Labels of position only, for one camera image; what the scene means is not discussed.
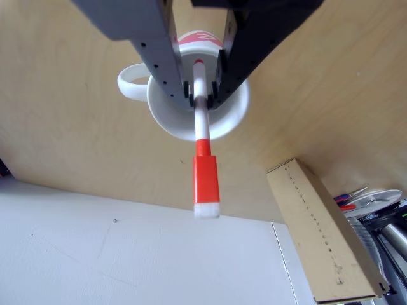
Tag red white marker pen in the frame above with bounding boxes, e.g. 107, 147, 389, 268
191, 58, 221, 220

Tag white mug pink hearts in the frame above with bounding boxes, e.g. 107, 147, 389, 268
116, 30, 251, 142

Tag red blue pliers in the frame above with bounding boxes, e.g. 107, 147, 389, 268
333, 192, 355, 211

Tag long tan cardboard box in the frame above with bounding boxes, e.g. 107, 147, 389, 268
265, 157, 391, 305

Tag shiny metal tube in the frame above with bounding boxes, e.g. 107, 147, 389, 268
376, 222, 407, 257

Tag clear wire spool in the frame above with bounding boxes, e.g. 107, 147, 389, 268
345, 189, 404, 217

